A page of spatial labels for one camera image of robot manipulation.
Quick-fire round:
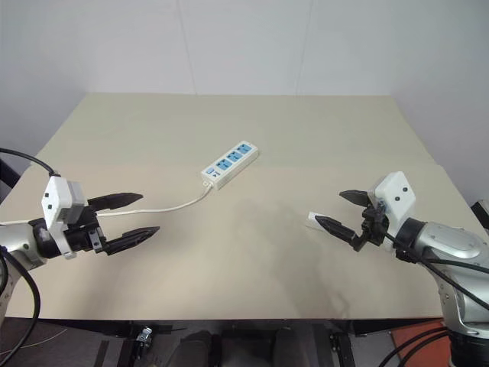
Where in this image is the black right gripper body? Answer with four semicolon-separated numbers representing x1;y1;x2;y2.
352;203;391;254

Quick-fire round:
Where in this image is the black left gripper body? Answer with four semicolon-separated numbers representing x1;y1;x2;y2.
62;203;108;255

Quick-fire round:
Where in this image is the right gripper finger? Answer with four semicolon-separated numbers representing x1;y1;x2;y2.
338;189;371;209
314;216;359;242

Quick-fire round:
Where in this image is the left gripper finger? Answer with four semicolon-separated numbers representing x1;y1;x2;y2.
104;226;161;257
86;192;145;213

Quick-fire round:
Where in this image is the white plug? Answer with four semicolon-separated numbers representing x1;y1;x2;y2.
306;211;326;231

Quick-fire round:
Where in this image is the white blue power strip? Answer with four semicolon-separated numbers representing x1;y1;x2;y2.
200;140;261;191

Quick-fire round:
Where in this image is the black panel beside table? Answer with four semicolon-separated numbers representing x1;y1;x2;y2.
0;157;21;208

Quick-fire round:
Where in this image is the metal clamp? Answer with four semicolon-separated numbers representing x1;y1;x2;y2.
134;326;154;346

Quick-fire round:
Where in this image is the black object beside table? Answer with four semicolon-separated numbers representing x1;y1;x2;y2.
470;198;489;231

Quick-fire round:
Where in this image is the orange floor mat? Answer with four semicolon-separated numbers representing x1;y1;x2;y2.
388;320;456;367

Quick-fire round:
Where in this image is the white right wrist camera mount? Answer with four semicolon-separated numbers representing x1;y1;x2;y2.
368;171;417;252

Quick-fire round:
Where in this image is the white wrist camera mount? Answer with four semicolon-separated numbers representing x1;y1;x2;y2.
40;175;86;261
368;171;417;252

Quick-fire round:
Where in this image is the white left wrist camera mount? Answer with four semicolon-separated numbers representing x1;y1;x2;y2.
40;175;86;261

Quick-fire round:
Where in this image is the white power cable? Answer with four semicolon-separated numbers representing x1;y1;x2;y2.
0;182;214;227

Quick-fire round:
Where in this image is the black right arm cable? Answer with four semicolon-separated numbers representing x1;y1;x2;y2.
381;228;489;311

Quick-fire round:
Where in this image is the black table frame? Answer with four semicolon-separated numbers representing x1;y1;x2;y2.
0;315;452;367

